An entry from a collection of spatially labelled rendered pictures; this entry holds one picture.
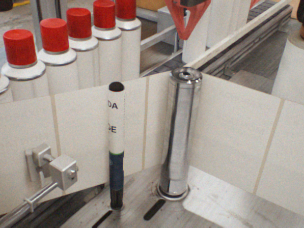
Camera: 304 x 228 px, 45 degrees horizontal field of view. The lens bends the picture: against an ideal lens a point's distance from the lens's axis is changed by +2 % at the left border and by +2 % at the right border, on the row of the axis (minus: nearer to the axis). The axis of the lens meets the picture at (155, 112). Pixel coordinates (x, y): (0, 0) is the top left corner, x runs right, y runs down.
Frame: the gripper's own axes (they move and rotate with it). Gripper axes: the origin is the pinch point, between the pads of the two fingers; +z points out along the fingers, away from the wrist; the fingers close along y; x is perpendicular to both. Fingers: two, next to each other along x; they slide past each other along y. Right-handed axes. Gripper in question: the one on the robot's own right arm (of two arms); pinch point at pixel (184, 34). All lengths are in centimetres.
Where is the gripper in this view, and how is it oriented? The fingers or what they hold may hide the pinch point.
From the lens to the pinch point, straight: 65.3
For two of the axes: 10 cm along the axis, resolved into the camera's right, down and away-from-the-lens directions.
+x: -8.1, -3.6, 4.6
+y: 5.8, -4.3, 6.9
